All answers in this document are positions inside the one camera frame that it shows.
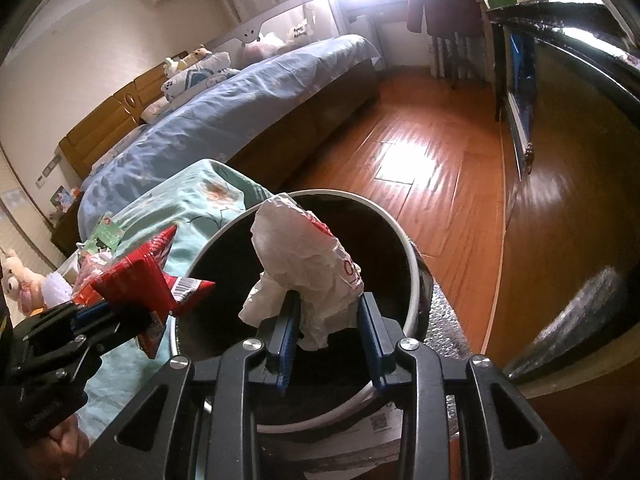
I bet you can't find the red snack wrapper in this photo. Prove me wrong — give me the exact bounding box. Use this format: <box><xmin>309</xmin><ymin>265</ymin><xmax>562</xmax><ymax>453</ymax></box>
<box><xmin>73</xmin><ymin>226</ymin><xmax>215</xmax><ymax>359</ymax></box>

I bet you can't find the green snack packet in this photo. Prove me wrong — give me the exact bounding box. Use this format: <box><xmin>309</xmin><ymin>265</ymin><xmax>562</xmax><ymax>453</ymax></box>
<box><xmin>82</xmin><ymin>214</ymin><xmax>124</xmax><ymax>254</ymax></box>

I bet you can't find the white plastic bag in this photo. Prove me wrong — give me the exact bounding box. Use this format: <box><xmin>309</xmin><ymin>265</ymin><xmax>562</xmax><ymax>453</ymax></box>
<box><xmin>239</xmin><ymin>193</ymin><xmax>363</xmax><ymax>351</ymax></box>

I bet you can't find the black round trash bin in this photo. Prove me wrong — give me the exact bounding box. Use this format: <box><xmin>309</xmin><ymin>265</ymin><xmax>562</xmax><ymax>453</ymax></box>
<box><xmin>170</xmin><ymin>190</ymin><xmax>434</xmax><ymax>434</ymax></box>

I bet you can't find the person's left hand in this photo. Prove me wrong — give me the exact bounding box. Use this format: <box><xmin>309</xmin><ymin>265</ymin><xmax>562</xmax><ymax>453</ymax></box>
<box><xmin>27</xmin><ymin>415</ymin><xmax>90</xmax><ymax>479</ymax></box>

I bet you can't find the white pink teddy bear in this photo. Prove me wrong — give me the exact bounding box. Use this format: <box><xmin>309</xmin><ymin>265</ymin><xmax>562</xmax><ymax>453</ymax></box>
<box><xmin>1</xmin><ymin>249</ymin><xmax>47</xmax><ymax>316</ymax></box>

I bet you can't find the dark wooden nightstand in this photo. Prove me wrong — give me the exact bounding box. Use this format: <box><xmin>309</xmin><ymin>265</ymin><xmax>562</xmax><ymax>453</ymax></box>
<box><xmin>51</xmin><ymin>195</ymin><xmax>82</xmax><ymax>257</ymax></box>

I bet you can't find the framed photo on nightstand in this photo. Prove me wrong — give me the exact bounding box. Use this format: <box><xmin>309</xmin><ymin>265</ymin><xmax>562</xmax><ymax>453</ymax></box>
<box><xmin>50</xmin><ymin>185</ymin><xmax>76</xmax><ymax>214</ymax></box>

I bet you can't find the wooden headboard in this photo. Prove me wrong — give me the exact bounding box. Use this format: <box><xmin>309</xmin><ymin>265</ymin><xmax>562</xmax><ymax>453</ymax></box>
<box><xmin>58</xmin><ymin>63</ymin><xmax>167</xmax><ymax>179</ymax></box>

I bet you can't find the dark wooden bed base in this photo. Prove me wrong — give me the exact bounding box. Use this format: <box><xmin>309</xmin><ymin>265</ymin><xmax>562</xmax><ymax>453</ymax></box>
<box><xmin>227</xmin><ymin>60</ymin><xmax>378</xmax><ymax>191</ymax></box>

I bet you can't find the blue bed duvet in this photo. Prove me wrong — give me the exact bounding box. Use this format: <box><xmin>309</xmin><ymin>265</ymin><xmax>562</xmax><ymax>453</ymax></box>
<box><xmin>77</xmin><ymin>34</ymin><xmax>378</xmax><ymax>240</ymax></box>

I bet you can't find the yellow plush toy on pillow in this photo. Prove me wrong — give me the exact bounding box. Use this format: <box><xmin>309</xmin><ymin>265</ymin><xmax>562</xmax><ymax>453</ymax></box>
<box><xmin>163</xmin><ymin>44</ymin><xmax>212</xmax><ymax>78</ymax></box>

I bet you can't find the white blue patterned pillow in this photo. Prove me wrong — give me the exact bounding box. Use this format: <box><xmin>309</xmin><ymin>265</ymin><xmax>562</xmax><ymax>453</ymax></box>
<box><xmin>160</xmin><ymin>51</ymin><xmax>240</xmax><ymax>101</ymax></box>

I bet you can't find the black television on cabinet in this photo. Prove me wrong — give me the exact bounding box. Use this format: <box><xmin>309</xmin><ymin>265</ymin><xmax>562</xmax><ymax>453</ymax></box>
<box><xmin>491</xmin><ymin>23</ymin><xmax>537</xmax><ymax>181</ymax></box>

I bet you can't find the dark hanging coat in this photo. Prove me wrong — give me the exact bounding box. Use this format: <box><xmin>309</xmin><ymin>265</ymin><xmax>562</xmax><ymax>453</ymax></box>
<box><xmin>407</xmin><ymin>0</ymin><xmax>484</xmax><ymax>39</ymax></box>

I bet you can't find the pink plush toy by rail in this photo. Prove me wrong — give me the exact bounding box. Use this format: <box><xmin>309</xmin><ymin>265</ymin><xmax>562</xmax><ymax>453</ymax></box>
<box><xmin>241</xmin><ymin>32</ymin><xmax>286</xmax><ymax>65</ymax></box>

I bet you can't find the grey bed guard rail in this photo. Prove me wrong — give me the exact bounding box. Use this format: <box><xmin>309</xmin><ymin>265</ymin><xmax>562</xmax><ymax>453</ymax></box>
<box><xmin>204</xmin><ymin>0</ymin><xmax>347</xmax><ymax>68</ymax></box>

